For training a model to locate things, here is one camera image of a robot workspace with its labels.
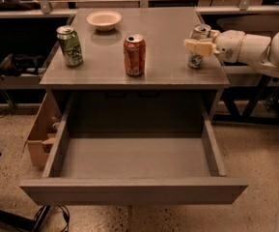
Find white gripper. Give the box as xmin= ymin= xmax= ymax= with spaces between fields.
xmin=183 ymin=29 xmax=245 ymax=63

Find silver redbull can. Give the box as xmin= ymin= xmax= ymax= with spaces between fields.
xmin=187 ymin=24 xmax=211 ymax=70

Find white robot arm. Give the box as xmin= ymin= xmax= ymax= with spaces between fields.
xmin=184 ymin=30 xmax=279 ymax=232

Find grey cabinet with top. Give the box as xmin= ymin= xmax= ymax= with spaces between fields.
xmin=42 ymin=7 xmax=229 ymax=134

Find orange soda can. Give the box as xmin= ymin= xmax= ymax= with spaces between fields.
xmin=124 ymin=34 xmax=146 ymax=76

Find open grey top drawer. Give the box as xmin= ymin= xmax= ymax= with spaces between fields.
xmin=20 ymin=92 xmax=247 ymax=205

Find green soda can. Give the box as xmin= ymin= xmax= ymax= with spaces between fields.
xmin=56 ymin=25 xmax=83 ymax=67

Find white paper bowl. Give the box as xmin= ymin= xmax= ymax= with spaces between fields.
xmin=86 ymin=11 xmax=122 ymax=32

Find brown cardboard box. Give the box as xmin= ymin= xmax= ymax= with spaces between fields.
xmin=26 ymin=95 xmax=61 ymax=168

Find black headphones on shelf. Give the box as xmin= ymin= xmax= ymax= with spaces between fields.
xmin=0 ymin=54 xmax=45 ymax=78

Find black floor cables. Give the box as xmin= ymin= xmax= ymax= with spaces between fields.
xmin=32 ymin=204 xmax=71 ymax=232

